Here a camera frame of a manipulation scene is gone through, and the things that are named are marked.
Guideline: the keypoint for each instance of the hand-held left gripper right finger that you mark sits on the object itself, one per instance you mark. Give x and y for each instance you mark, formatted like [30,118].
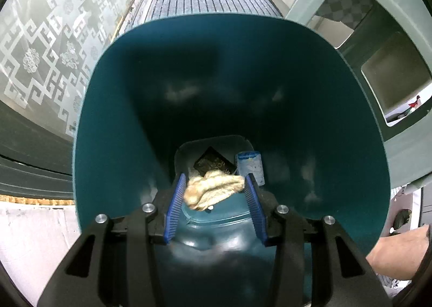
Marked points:
[254,212]

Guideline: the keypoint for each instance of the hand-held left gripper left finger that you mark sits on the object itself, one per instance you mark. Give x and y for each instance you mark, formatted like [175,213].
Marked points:
[175,209]

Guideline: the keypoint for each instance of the beige wrapper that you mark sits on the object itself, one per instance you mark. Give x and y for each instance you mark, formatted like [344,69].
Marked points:
[209,188]

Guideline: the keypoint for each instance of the blue white packet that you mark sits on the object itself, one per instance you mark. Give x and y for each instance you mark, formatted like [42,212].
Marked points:
[249,165]

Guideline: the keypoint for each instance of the black tissue packet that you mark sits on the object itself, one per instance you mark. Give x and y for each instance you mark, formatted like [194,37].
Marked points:
[211,161]

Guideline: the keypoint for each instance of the teal plastic bin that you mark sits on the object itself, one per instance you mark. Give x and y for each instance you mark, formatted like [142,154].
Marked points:
[236,74]

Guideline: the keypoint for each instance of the patterned glass sliding door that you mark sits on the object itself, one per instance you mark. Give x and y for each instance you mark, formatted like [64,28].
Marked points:
[50,57]

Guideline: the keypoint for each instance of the striped grey rug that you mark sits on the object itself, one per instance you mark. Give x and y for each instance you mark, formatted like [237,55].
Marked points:
[219,3]

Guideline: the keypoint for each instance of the green white checkered tablecloth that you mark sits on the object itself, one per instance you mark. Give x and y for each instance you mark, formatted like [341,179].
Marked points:
[344,6]

